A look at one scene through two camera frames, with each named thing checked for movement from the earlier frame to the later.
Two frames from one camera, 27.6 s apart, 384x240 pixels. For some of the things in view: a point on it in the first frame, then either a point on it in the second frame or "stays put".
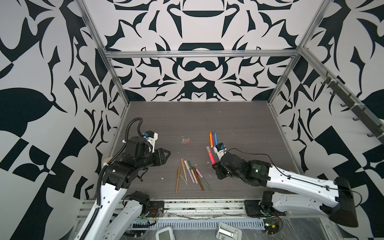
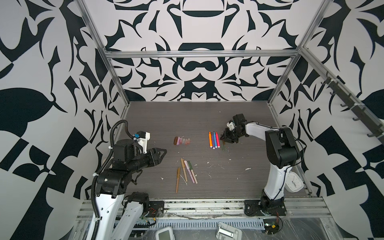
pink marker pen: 210,155 to 217,140
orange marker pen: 211,139 stays put
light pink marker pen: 188,166 stays put
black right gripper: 218,167 to 226,137
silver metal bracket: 225,232 stays put
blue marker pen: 215,139 stays put
